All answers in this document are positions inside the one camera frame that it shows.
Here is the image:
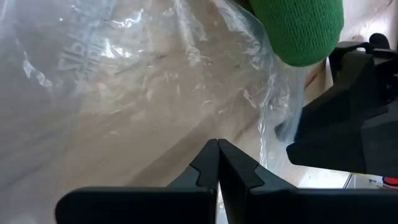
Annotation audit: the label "clear plastic bag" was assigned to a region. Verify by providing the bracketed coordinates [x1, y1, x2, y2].
[0, 0, 312, 224]

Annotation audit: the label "green elastic bandage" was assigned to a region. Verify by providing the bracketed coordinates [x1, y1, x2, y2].
[248, 0, 345, 68]

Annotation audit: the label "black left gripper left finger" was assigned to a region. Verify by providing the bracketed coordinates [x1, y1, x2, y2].
[55, 138, 220, 224]

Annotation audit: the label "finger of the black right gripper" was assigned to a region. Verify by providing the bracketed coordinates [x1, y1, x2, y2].
[297, 49, 390, 144]
[275, 104, 398, 179]

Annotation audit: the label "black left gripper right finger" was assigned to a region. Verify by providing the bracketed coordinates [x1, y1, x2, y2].
[218, 138, 398, 224]

